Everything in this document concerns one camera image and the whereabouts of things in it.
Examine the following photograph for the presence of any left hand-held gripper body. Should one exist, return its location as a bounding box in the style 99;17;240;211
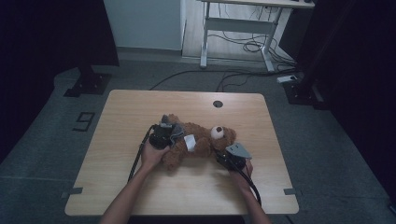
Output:
148;122;176;151

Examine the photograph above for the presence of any black stand base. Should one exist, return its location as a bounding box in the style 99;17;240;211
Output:
282;77;329;111
63;63;113;98

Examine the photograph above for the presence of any white power strip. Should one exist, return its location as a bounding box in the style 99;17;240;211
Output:
276;75;299;84

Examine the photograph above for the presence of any dark curtain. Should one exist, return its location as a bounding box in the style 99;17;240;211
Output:
295;0;396;200
0;0;120;162

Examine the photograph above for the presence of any long black floor cable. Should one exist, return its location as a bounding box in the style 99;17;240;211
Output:
148;69;281;91

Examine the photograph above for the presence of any person's left hand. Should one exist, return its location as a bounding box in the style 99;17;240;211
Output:
140;143;171;173

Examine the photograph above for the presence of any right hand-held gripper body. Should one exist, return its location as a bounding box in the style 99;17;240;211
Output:
218;142;253;173

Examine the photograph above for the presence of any white metal desk frame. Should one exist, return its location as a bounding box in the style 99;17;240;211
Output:
199;0;316;73

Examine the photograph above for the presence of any person's right hand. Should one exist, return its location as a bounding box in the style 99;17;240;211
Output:
229;158;255;193

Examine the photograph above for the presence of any tangle of black cables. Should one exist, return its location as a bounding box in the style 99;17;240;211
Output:
207;31;297;68

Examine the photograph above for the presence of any brown teddy bear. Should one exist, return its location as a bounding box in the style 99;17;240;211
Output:
161;113;238;172

